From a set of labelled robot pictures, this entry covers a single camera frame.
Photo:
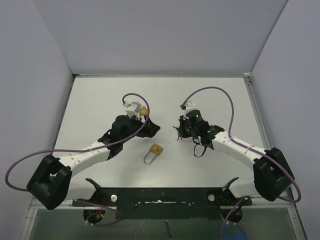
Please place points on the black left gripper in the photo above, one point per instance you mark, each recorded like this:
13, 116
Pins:
149, 130

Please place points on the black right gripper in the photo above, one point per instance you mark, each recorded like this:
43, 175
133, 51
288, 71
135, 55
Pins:
184, 133

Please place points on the silver key bunch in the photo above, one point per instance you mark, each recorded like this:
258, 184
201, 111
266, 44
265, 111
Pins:
179, 136

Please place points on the small brass padlock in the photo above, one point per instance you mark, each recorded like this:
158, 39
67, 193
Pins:
143, 111

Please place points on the large brass padlock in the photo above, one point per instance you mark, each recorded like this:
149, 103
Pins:
155, 150

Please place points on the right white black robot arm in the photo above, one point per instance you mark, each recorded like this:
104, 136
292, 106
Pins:
271, 172

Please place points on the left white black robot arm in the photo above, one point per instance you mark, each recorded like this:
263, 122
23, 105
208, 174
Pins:
51, 182

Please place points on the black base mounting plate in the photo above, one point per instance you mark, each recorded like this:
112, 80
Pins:
169, 203

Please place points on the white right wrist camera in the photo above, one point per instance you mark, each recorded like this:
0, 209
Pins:
188, 107

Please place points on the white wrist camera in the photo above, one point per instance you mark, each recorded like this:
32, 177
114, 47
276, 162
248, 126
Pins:
132, 109
188, 107

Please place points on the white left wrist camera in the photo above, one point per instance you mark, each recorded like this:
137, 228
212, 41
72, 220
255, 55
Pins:
132, 109

